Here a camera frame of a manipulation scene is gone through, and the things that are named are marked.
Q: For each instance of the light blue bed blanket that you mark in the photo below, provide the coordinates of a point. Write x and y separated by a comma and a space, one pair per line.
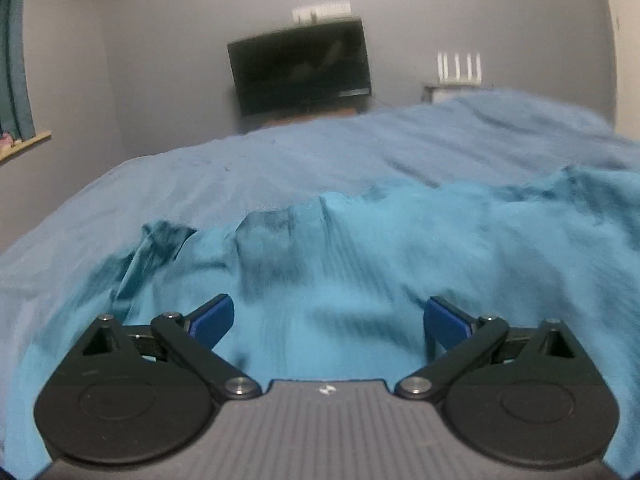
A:
300, 160

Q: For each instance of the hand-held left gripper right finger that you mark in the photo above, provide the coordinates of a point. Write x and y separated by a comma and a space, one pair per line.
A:
446, 324

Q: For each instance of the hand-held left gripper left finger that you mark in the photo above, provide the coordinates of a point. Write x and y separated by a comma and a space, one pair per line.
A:
212, 318

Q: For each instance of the black television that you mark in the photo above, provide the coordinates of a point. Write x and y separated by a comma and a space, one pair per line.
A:
300, 67

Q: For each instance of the wooden window sill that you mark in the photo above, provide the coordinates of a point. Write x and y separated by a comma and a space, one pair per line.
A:
27, 145

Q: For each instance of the white router with antennas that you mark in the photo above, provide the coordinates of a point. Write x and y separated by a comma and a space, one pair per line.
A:
457, 77

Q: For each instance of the pale pink cloth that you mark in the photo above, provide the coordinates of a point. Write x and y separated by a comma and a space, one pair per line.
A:
5, 140

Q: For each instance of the wooden television stand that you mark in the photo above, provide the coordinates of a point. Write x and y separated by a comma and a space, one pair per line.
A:
310, 114

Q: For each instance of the teal curtain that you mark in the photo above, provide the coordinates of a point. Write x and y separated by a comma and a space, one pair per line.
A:
14, 60

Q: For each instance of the turquoise garment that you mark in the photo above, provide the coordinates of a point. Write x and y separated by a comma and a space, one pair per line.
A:
350, 280

